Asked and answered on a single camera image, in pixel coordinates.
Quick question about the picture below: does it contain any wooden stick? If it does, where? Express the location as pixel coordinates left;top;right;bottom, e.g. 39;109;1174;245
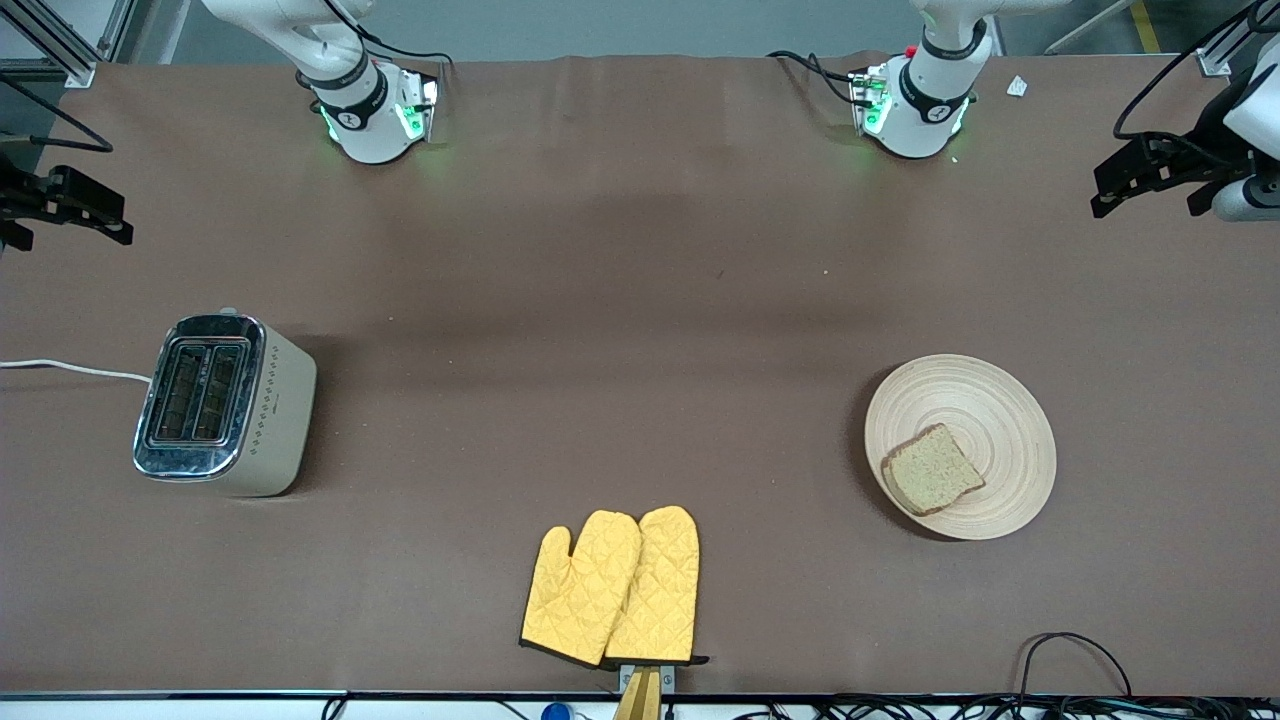
612;668;663;720

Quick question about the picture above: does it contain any cream and chrome toaster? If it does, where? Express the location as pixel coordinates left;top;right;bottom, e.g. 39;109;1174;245
133;308;318;498

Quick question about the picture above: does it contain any round bamboo plate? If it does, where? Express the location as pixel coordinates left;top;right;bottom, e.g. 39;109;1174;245
864;354;1057;542

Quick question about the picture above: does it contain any black looped cable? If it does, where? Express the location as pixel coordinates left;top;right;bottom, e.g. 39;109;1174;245
1018;632;1133;701

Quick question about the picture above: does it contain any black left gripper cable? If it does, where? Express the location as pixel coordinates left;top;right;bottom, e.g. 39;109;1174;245
1112;0;1280;149

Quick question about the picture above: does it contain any aluminium frame profile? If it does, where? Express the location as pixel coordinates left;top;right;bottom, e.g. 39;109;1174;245
1195;0;1280;77
0;0;136;89

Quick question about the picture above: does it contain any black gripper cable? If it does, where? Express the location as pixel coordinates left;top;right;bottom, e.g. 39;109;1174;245
0;75;113;153
1112;0;1280;149

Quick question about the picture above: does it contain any brown bread slice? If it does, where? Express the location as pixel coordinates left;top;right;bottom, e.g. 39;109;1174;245
881;423;987;518

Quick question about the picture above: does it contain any black arm base cable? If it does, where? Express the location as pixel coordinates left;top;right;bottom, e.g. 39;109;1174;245
320;0;456;71
768;50;863;106

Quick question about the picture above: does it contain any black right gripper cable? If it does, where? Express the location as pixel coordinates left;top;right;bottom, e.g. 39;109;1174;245
0;75;113;153

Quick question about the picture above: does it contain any black cable bundle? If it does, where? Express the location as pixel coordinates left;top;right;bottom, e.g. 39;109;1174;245
735;695;1280;720

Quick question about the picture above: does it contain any small metal bracket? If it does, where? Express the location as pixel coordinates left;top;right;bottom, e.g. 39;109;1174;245
619;662;677;696

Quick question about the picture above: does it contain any black left arm base cable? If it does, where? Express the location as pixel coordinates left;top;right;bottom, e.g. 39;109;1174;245
768;50;863;106

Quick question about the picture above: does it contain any black right arm base cable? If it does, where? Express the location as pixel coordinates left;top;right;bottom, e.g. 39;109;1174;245
320;0;456;71

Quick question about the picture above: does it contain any yellow quilted oven mitt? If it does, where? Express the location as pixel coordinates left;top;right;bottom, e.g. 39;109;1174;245
603;505;709;666
520;510;643;668

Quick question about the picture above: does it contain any white toaster power cable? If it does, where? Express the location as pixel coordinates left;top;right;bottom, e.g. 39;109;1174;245
0;358;153;384

